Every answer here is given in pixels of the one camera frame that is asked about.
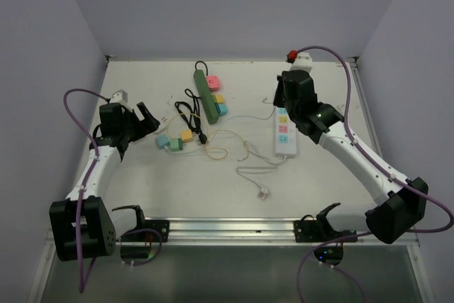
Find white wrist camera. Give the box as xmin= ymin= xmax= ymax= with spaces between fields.
xmin=109 ymin=89 xmax=128 ymax=106
xmin=287 ymin=51 xmax=314 ymax=73

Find yellow plug adapter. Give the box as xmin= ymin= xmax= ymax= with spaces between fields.
xmin=212 ymin=94 xmax=225 ymax=104

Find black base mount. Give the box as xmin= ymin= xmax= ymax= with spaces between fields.
xmin=144 ymin=219 xmax=170 ymax=243
xmin=293 ymin=214 xmax=321 ymax=243

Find green power strip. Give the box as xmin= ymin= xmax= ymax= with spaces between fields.
xmin=193 ymin=70 xmax=219 ymax=124

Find green usb charger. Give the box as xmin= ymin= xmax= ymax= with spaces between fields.
xmin=169 ymin=138 xmax=183 ymax=152

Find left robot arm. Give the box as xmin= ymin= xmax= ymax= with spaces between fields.
xmin=49 ymin=102 xmax=160 ymax=261

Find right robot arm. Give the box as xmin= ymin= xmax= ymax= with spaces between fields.
xmin=274 ymin=70 xmax=428 ymax=244

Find black power cord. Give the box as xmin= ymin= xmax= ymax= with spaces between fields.
xmin=174 ymin=60 xmax=210 ymax=146

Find blue usb charger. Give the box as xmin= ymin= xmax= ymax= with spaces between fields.
xmin=155 ymin=134 xmax=170 ymax=150

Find pink plug adapter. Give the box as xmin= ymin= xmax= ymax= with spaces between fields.
xmin=206 ymin=75 xmax=221 ymax=92

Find blue plug adapter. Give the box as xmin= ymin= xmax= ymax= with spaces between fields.
xmin=215 ymin=103 xmax=228 ymax=116

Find yellow charging cable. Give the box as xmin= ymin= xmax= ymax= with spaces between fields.
xmin=166 ymin=114 xmax=255 ymax=160

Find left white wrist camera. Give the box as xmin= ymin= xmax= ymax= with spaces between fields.
xmin=109 ymin=89 xmax=128 ymax=106

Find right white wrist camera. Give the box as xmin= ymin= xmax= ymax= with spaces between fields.
xmin=287 ymin=51 xmax=314 ymax=73

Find white power cord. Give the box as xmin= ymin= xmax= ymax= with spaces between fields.
xmin=236 ymin=155 xmax=290 ymax=203

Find white power strip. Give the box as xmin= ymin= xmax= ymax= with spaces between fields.
xmin=274 ymin=107 xmax=298 ymax=158

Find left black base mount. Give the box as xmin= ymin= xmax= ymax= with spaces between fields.
xmin=144 ymin=219 xmax=170 ymax=243

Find aluminium front rail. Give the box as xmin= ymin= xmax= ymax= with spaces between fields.
xmin=44 ymin=214 xmax=421 ymax=247

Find white usb charger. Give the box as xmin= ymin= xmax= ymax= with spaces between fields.
xmin=155 ymin=116 xmax=167 ymax=134

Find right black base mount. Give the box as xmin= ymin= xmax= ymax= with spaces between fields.
xmin=293 ymin=214 xmax=321 ymax=243

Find yellow usb charger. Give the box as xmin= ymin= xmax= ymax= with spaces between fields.
xmin=180 ymin=130 xmax=193 ymax=143

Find light green charging cable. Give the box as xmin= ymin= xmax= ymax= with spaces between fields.
xmin=162 ymin=96 xmax=277 ymax=167

